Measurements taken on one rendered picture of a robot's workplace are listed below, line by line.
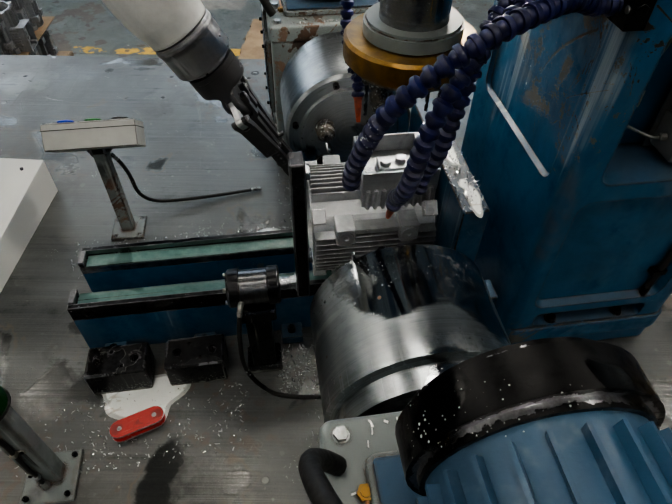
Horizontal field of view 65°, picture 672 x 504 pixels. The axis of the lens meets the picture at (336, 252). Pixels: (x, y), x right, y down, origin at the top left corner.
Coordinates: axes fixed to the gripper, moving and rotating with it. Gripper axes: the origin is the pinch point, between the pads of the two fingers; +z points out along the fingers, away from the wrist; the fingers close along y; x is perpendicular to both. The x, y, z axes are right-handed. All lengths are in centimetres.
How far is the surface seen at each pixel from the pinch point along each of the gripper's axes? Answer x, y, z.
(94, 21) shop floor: 155, 319, 38
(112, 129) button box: 28.6, 17.0, -12.9
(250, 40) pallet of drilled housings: 54, 246, 79
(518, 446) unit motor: -21, -61, -16
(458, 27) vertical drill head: -31.7, -9.8, -11.0
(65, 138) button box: 36.4, 16.3, -16.4
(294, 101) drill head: -2.8, 16.5, 1.0
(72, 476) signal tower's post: 47, -36, 7
